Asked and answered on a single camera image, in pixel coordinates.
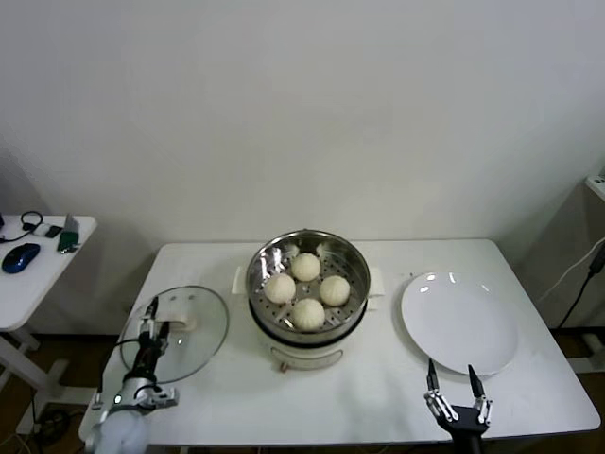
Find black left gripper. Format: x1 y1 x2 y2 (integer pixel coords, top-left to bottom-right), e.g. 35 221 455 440
130 296 172 379

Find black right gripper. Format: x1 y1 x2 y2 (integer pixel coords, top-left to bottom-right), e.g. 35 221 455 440
424 358 493 454

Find glass lid with white handle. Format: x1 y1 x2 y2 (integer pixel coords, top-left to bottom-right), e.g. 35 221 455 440
118 283 231 383

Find white steamed baozi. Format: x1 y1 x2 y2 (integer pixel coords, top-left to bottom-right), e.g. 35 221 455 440
289 297 326 332
319 274 352 306
263 273 298 306
289 252 323 283

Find stainless steel steamer basket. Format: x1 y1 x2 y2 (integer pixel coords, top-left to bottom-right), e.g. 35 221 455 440
230 230 388 335

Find white round plate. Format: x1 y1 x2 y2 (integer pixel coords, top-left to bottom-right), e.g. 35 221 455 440
400 271 519 377

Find green and grey tool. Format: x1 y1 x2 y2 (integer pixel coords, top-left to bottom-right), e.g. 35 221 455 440
56 212 81 255

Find white side table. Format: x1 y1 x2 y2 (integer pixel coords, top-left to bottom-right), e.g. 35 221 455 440
0 215 98 412

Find white stand foot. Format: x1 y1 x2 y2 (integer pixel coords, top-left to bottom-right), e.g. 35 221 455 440
580 333 605 375

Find white electric pot base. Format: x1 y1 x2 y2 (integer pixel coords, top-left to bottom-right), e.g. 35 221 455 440
248 295 370 375

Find blue computer mouse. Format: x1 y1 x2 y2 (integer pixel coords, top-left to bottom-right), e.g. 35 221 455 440
1 241 42 274

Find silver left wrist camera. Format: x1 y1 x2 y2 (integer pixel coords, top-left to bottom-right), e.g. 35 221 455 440
135 385 182 410

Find black floor cables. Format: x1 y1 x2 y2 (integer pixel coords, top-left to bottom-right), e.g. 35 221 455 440
18 406 89 448

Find thin white power cable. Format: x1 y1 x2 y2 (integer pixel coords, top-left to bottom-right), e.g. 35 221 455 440
538 236 605 304

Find thin black looped cable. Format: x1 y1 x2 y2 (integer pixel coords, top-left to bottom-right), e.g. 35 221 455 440
0 210 46 243

